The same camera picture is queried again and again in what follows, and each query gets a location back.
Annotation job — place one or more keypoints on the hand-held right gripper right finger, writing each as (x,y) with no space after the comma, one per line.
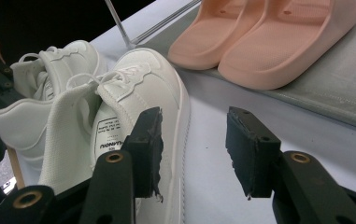
(250,161)

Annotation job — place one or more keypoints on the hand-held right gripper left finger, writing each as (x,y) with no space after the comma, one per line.
(147,155)

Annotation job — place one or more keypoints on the white sneaker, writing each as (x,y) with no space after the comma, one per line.
(26,124)
(153,84)

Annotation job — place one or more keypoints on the pink slipper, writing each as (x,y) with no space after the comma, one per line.
(278,53)
(210,37)

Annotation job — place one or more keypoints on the light grey table mat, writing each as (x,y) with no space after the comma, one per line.
(216,186)

